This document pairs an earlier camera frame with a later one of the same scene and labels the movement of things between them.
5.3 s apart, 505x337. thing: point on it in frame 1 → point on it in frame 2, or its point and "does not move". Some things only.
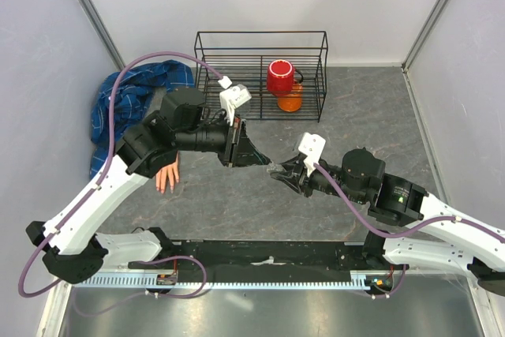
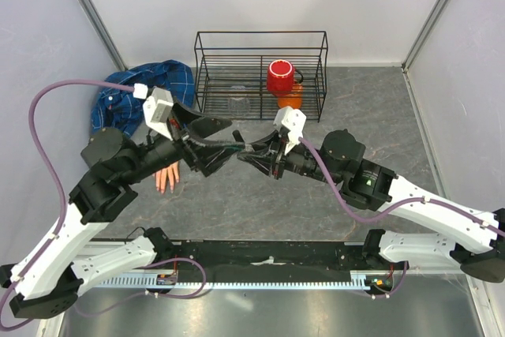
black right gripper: [291, 178] → [272, 158]
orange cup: [293, 102] does not move
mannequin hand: [173, 172] does not move
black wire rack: [283, 73] does not move
